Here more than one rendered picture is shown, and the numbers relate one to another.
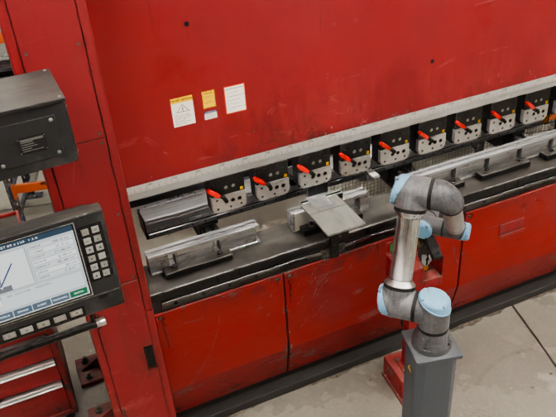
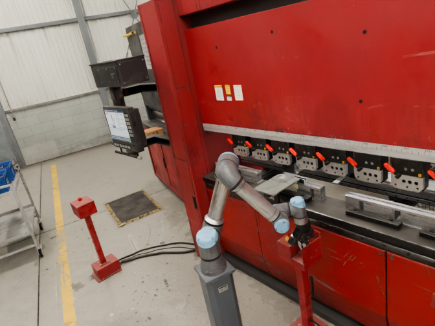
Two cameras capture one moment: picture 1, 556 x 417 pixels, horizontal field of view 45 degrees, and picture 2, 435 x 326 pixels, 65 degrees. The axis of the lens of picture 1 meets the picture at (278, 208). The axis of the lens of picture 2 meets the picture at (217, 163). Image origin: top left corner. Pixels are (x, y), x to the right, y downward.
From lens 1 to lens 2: 2.71 m
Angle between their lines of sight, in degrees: 67
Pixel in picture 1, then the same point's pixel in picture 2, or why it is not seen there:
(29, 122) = (111, 67)
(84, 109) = (165, 76)
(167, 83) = (212, 77)
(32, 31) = (150, 40)
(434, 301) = (201, 234)
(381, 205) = (329, 204)
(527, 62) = not seen: outside the picture
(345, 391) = (280, 309)
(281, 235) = not seen: hidden behind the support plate
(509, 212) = not seen: outside the picture
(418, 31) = (345, 73)
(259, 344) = (247, 240)
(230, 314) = (233, 211)
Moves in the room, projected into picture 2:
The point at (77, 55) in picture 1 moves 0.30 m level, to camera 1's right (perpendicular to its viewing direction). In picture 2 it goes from (160, 52) to (167, 52)
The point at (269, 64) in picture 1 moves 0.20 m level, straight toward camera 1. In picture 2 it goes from (251, 76) to (223, 83)
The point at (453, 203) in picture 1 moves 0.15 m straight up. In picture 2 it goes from (221, 178) to (215, 149)
